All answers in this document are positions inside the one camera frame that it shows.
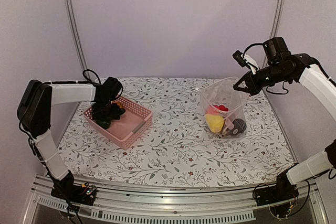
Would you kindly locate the floral table mat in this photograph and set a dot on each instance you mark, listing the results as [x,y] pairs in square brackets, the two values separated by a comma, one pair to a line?
[178,149]

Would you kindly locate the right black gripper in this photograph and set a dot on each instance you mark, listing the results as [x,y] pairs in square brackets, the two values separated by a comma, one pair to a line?
[236,87]

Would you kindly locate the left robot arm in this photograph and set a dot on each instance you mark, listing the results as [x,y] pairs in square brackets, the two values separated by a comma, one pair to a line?
[34,113]

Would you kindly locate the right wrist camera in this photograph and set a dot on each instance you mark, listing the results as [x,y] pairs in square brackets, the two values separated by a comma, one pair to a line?
[245,60]

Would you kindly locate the dark purple toy fruit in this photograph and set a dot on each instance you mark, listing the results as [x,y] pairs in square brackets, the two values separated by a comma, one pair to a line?
[239,127]

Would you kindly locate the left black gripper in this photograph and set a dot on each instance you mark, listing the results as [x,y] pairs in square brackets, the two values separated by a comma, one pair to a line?
[115,114]

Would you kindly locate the yellow toy pepper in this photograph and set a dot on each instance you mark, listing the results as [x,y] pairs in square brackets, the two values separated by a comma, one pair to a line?
[215,122]

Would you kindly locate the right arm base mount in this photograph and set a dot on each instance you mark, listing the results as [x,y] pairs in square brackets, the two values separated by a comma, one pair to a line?
[283,190]

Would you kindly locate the left aluminium frame post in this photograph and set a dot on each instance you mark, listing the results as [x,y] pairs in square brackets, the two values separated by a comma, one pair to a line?
[75,34]

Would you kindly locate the aluminium front rail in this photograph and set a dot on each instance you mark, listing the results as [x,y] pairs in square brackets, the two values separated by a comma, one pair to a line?
[130,203]

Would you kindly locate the pink plastic basket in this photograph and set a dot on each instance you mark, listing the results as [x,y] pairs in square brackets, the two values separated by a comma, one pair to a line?
[124,132]

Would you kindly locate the clear zip top bag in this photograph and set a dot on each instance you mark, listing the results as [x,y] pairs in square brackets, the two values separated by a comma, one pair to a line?
[221,92]

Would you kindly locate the green toy cucumber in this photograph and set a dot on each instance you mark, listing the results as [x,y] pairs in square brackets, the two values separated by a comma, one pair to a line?
[103,123]

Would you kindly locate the aluminium frame post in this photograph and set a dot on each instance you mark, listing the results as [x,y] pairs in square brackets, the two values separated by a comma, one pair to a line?
[279,7]
[75,34]

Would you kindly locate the red toy apple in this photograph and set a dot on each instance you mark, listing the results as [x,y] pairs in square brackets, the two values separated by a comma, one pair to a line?
[221,108]

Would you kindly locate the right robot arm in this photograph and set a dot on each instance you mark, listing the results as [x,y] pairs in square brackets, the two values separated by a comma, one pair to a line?
[320,85]

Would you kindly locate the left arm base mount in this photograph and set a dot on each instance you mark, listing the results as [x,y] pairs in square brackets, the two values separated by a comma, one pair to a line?
[65,189]

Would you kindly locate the right aluminium frame post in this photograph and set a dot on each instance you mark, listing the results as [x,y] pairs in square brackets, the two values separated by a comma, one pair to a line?
[279,7]

